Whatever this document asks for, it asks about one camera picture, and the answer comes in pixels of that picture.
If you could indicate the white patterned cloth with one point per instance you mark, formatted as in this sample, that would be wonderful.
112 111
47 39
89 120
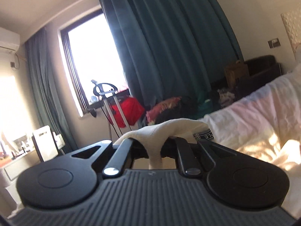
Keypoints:
225 96

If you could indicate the brass wall switch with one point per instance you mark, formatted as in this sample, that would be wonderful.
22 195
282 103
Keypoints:
274 43

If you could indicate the white dressing table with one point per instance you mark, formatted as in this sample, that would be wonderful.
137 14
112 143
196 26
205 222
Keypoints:
14 171

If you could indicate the white backed black chair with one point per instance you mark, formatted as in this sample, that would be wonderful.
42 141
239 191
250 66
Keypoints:
44 143

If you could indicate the bed with pink white quilt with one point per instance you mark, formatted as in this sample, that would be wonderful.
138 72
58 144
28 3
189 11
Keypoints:
254 113

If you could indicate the pink cloth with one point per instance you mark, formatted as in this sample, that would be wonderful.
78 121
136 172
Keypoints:
162 107

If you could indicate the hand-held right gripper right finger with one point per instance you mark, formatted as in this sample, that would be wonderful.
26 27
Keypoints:
182 146

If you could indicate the black steamer head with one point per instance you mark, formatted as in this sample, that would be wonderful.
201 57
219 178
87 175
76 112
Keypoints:
93 113

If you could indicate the green garment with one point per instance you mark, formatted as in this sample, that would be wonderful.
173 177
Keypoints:
205 103

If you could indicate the black armchair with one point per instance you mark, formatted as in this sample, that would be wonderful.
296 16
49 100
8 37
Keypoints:
261 73

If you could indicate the garment steamer stand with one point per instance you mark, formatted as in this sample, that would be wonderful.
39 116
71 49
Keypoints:
107 87

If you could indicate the dark framed window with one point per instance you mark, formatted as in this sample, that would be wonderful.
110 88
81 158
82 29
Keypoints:
94 56

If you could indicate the narrow blue curtain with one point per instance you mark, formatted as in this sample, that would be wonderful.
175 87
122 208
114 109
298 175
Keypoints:
44 87

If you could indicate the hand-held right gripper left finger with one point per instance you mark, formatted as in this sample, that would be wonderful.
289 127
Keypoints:
125 146

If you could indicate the white air conditioner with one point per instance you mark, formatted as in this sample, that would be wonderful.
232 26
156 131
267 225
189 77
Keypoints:
8 38

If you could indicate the black clothes heap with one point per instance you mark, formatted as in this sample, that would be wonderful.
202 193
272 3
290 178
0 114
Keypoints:
185 110

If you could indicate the cream quilted headboard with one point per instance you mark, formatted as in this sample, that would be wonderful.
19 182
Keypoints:
292 28

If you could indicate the cream pants with patterned stripe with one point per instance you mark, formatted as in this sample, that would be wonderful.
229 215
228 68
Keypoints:
164 127

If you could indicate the red bag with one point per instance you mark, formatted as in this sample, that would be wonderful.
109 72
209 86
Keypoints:
128 110

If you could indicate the brown paper bag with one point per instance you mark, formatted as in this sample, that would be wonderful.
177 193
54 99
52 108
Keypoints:
236 74

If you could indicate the wide blue curtain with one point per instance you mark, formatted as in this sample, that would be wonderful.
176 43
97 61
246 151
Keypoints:
169 40

